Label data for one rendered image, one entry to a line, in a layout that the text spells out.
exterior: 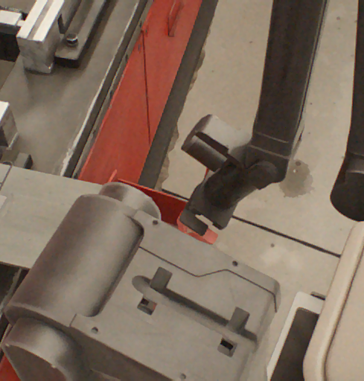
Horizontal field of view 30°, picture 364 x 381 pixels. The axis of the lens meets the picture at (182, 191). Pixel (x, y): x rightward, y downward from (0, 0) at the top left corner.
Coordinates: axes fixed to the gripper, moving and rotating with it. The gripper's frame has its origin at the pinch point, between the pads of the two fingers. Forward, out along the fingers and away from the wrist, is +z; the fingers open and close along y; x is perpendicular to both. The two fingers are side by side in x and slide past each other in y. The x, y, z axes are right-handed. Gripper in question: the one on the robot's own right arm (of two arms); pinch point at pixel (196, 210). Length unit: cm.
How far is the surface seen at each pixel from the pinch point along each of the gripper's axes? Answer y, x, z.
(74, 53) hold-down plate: -32, -34, 27
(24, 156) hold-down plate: -3.5, -29.1, 25.1
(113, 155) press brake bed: -30, -13, 50
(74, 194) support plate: 5.5, -17.8, 8.6
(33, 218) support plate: 12.5, -21.3, 10.4
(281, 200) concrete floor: -77, 46, 88
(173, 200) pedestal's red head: -12.5, 0.0, 22.2
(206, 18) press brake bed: -147, -8, 111
